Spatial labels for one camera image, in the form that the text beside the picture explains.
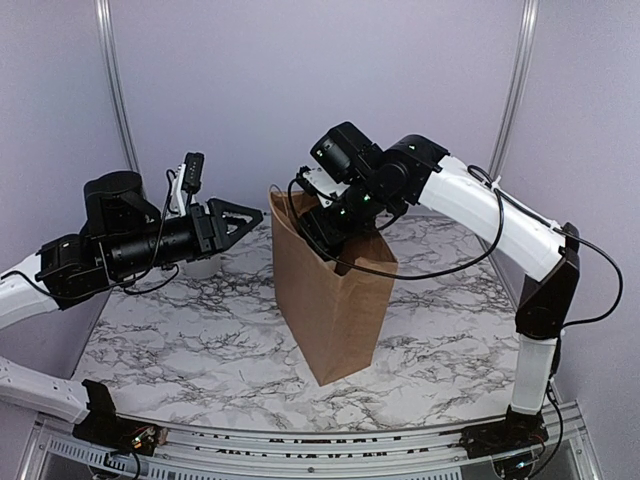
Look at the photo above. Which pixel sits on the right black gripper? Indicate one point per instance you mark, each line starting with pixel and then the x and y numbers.
pixel 324 233

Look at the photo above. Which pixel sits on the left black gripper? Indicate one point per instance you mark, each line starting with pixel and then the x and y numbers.
pixel 210 228

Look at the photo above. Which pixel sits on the brown paper bag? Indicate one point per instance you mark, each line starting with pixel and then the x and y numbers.
pixel 335 314

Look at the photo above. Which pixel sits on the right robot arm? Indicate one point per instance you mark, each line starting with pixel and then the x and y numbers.
pixel 355 180

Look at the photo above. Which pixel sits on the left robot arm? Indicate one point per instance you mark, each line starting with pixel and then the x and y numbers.
pixel 123 239

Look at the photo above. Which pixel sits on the white cylindrical straw holder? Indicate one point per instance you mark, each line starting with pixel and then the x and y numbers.
pixel 204 268

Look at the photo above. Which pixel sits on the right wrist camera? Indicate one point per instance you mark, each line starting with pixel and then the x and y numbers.
pixel 317 182

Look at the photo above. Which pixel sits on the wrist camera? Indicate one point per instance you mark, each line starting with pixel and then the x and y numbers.
pixel 317 182
pixel 185 183

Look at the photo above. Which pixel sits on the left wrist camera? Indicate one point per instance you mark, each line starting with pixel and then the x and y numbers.
pixel 185 183

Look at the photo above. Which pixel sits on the right aluminium frame post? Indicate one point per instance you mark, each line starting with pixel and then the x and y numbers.
pixel 517 84

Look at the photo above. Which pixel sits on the aluminium frame post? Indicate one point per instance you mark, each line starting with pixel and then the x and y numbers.
pixel 110 59
pixel 517 84

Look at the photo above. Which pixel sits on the left aluminium frame post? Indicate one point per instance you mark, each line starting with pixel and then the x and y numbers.
pixel 110 59

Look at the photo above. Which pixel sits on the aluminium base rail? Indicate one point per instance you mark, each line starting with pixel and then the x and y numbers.
pixel 464 450

